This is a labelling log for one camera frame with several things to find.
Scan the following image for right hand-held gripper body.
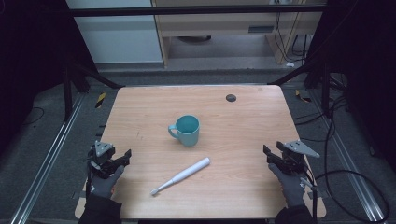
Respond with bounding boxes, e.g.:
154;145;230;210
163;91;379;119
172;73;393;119
276;139;321;176

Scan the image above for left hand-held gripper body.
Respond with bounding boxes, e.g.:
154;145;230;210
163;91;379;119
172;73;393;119
87;140;124;179

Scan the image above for white electric toothbrush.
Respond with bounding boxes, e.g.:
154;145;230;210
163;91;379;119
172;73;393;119
149;157;211;197

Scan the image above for teal mug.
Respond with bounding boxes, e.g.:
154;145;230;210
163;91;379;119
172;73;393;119
167;114;201;147

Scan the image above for person's left hand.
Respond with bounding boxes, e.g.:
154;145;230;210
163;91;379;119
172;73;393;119
90;165;125;200

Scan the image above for person's right hand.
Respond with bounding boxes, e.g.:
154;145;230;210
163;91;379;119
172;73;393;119
267;162;308;208

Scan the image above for yellow black floor tape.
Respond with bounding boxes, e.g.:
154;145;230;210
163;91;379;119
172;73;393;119
294;89;312;104
94;91;107;109

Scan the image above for black metal stand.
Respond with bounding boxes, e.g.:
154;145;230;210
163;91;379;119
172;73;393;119
268;59;334;119
62;60;125;123

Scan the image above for white cabinet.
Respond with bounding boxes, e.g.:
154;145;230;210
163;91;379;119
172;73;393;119
65;0;163;65

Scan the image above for light wooden desk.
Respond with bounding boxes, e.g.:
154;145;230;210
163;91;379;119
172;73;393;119
151;0;326;68

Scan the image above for black floor cables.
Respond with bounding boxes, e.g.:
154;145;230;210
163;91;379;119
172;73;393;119
292;73;351;175

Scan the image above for aluminium floor rail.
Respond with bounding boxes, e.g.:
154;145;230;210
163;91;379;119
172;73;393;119
310;89;388;224
8;92;86;224

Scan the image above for black looped gripper cable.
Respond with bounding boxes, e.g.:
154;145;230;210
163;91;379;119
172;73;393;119
306;169;391;224

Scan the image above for black hanging desk cables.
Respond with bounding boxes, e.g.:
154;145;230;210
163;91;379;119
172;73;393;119
274;11;314;63

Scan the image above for black horizontal frame bar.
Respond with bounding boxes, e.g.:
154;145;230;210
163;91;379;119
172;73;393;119
68;4;329;18

